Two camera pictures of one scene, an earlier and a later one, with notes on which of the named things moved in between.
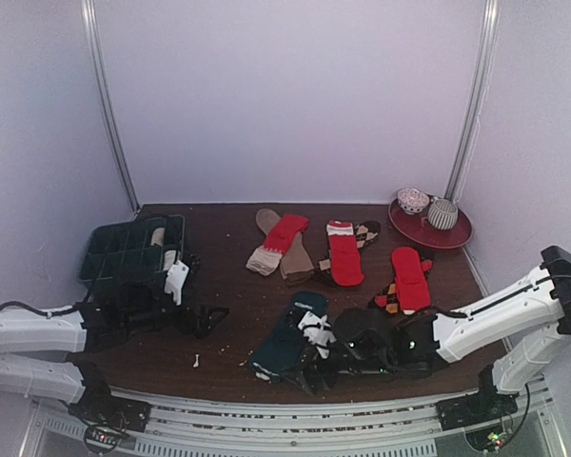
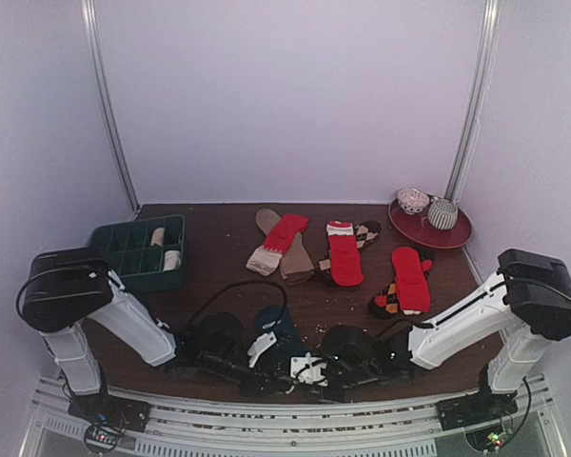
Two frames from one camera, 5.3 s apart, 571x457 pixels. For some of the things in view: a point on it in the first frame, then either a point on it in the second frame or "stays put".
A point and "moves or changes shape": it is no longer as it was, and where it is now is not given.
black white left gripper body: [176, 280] → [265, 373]
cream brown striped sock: [169, 256] stays put
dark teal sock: [287, 351] moves or changes shape
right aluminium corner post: [488, 33] stays put
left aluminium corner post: [89, 14] stays put
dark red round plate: [417, 228] stays put
